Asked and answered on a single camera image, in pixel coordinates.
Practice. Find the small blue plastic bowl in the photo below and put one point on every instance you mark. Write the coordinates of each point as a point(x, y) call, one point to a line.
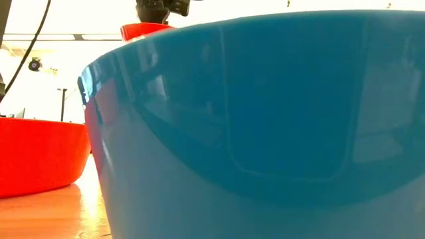
point(265, 116)

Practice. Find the small orange plastic bowl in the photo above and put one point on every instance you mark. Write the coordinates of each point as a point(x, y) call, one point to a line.
point(40, 156)

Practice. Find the black vertical pole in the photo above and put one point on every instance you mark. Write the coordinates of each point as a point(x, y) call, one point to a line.
point(63, 106)

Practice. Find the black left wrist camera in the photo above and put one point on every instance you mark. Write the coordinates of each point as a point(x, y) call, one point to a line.
point(179, 6)

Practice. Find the round black ceiling camera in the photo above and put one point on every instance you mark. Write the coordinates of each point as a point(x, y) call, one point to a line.
point(34, 64)

